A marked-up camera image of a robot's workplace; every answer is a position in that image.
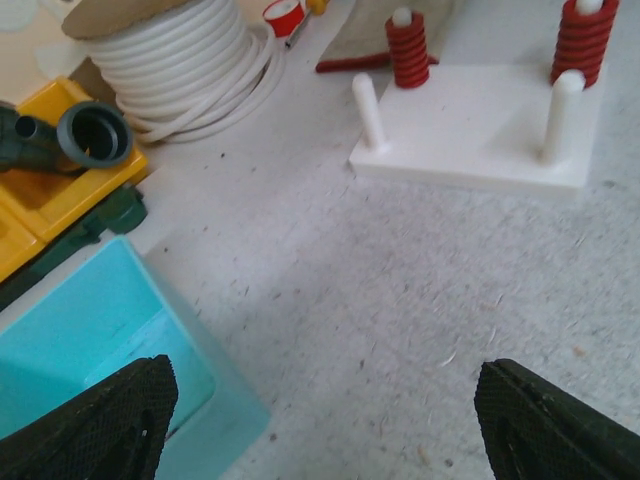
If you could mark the dark grey pipe fitting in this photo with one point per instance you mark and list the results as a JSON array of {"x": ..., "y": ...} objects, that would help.
[{"x": 89, "y": 135}]

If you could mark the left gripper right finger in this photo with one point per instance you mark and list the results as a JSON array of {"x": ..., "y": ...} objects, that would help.
[{"x": 534, "y": 430}]

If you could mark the white cable spool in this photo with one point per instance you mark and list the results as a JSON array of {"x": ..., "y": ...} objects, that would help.
[{"x": 180, "y": 70}]

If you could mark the dark green base piece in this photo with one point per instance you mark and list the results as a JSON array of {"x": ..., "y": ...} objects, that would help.
[{"x": 121, "y": 212}]

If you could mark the white peg base plate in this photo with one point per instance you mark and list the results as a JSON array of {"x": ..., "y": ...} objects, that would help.
[{"x": 488, "y": 116}]

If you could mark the yellow storage bin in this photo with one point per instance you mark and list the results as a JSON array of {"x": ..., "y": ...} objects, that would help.
[{"x": 36, "y": 207}]

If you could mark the yellow black screwdriver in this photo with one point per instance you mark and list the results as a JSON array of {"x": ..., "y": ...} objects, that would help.
[{"x": 312, "y": 8}]

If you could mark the blue plastic tray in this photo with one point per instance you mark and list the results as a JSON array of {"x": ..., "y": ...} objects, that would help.
[{"x": 111, "y": 311}]

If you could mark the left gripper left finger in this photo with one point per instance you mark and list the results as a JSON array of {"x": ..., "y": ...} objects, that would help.
[{"x": 114, "y": 430}]

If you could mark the red spring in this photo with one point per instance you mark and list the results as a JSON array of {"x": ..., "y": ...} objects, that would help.
[
  {"x": 407, "y": 43},
  {"x": 582, "y": 41}
]

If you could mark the beige work glove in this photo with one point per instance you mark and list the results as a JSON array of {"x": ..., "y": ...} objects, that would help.
[{"x": 361, "y": 43}]

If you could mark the red white tape roll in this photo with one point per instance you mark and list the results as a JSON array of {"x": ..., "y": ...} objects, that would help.
[{"x": 284, "y": 16}]

